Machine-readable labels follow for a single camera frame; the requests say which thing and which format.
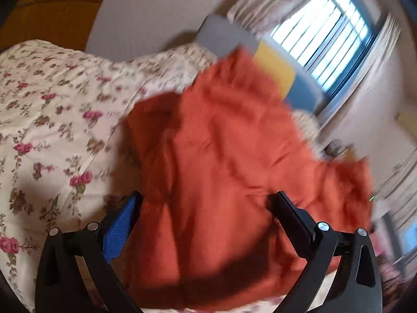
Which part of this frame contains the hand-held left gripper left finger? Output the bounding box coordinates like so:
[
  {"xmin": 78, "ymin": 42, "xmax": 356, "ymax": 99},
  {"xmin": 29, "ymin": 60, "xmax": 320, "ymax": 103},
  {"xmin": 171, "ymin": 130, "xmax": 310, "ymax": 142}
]
[{"xmin": 34, "ymin": 191, "xmax": 144, "ymax": 313}]

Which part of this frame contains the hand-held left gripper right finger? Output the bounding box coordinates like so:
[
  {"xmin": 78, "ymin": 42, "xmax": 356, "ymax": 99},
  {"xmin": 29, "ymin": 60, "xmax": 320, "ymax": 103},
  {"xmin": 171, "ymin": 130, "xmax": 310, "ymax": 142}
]
[{"xmin": 267, "ymin": 191, "xmax": 382, "ymax": 313}]

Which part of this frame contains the orange quilted jacket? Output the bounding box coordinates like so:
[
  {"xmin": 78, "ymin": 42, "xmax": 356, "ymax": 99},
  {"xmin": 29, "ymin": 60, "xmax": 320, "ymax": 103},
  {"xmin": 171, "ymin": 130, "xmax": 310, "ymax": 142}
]
[{"xmin": 125, "ymin": 47, "xmax": 375, "ymax": 311}]

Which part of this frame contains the floral quilt bed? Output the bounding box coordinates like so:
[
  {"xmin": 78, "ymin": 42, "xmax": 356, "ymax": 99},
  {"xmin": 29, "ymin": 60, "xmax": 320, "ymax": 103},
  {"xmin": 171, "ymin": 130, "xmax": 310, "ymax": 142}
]
[{"xmin": 0, "ymin": 39, "xmax": 321, "ymax": 313}]

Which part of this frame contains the patterned curtain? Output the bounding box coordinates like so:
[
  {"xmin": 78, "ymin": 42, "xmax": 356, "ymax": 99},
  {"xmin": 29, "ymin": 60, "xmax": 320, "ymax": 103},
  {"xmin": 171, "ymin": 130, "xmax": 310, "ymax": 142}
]
[
  {"xmin": 317, "ymin": 15, "xmax": 409, "ymax": 146},
  {"xmin": 227, "ymin": 0, "xmax": 329, "ymax": 38}
]

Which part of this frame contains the grey yellow blue headboard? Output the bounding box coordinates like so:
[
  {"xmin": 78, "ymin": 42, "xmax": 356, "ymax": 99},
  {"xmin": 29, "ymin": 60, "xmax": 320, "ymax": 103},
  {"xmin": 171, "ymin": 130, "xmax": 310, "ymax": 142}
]
[{"xmin": 195, "ymin": 15, "xmax": 328, "ymax": 118}]

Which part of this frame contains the barred window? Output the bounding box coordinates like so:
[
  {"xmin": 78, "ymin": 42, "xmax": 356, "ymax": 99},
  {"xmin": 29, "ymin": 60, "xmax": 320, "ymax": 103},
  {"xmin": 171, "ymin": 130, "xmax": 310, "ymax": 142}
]
[{"xmin": 270, "ymin": 0, "xmax": 387, "ymax": 97}]

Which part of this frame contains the wooden wardrobe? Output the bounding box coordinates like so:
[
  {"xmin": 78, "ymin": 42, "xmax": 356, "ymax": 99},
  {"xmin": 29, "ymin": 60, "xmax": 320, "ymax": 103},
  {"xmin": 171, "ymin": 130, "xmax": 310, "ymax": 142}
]
[{"xmin": 0, "ymin": 0, "xmax": 118, "ymax": 53}]

